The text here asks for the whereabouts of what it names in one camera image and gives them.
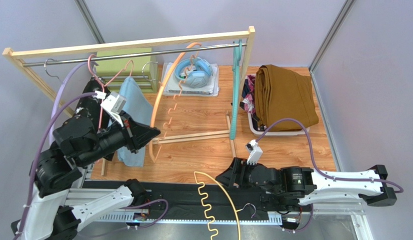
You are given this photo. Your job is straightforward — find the black white patterned trousers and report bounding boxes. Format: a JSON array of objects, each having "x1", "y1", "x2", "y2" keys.
[{"x1": 73, "y1": 77, "x2": 110, "y2": 131}]

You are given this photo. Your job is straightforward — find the steel hanging rod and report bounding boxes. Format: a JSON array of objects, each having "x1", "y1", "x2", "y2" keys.
[{"x1": 22, "y1": 43, "x2": 248, "y2": 68}]

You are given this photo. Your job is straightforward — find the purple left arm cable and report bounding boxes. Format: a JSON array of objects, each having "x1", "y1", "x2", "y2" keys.
[{"x1": 12, "y1": 91, "x2": 98, "y2": 240}]

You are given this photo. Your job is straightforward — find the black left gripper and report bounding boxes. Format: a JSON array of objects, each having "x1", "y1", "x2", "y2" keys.
[{"x1": 80, "y1": 109, "x2": 162, "y2": 165}]

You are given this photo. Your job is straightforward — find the pink camouflage trousers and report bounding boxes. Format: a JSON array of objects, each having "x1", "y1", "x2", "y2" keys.
[{"x1": 239, "y1": 74, "x2": 261, "y2": 131}]

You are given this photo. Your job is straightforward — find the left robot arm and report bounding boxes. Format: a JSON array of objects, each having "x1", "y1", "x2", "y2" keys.
[{"x1": 11, "y1": 111, "x2": 160, "y2": 240}]

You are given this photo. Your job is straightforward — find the light blue trousers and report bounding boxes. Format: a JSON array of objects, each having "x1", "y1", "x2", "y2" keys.
[{"x1": 116, "y1": 76, "x2": 153, "y2": 167}]

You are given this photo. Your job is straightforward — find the wooden clothes rack frame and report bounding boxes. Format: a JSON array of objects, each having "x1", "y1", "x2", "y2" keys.
[{"x1": 2, "y1": 26, "x2": 256, "y2": 167}]

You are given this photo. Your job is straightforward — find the teal clothes hanger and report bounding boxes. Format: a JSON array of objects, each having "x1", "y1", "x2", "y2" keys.
[{"x1": 229, "y1": 39, "x2": 243, "y2": 140}]

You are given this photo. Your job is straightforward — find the white notebook stack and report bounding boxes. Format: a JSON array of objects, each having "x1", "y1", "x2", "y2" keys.
[{"x1": 162, "y1": 63, "x2": 220, "y2": 97}]

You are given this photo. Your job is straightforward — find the green box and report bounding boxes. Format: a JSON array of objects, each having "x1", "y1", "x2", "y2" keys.
[{"x1": 94, "y1": 55, "x2": 158, "y2": 93}]

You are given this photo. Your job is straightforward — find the brown trousers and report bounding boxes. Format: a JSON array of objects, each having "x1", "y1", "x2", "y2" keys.
[{"x1": 254, "y1": 64, "x2": 319, "y2": 132}]

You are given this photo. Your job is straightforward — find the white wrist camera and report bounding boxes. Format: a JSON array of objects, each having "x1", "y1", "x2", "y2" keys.
[
  {"x1": 245, "y1": 139, "x2": 263, "y2": 165},
  {"x1": 94, "y1": 90, "x2": 127, "y2": 127}
]

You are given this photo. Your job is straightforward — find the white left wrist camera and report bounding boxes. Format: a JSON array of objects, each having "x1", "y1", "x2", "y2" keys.
[{"x1": 94, "y1": 90, "x2": 127, "y2": 127}]

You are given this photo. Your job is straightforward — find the white plastic laundry basket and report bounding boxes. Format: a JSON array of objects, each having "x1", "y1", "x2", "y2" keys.
[{"x1": 247, "y1": 74, "x2": 314, "y2": 137}]

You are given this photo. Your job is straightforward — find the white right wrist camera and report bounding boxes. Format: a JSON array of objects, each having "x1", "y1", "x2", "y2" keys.
[{"x1": 245, "y1": 139, "x2": 263, "y2": 165}]

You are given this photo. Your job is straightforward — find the yellow clothes hanger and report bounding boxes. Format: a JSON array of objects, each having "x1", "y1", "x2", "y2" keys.
[{"x1": 193, "y1": 171, "x2": 257, "y2": 240}]

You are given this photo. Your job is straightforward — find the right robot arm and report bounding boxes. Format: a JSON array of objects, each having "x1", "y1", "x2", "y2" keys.
[{"x1": 215, "y1": 157, "x2": 397, "y2": 212}]

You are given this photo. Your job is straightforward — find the light blue headphones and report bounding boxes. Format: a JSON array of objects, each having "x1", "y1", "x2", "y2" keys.
[{"x1": 173, "y1": 57, "x2": 214, "y2": 89}]

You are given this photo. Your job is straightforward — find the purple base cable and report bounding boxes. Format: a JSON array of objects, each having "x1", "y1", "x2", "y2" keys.
[{"x1": 113, "y1": 199, "x2": 170, "y2": 231}]

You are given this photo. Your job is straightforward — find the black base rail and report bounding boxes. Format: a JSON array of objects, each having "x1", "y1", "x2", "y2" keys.
[{"x1": 81, "y1": 179, "x2": 314, "y2": 225}]

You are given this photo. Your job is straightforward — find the pink clothes hanger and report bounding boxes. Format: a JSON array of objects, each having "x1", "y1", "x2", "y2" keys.
[{"x1": 87, "y1": 54, "x2": 135, "y2": 130}]

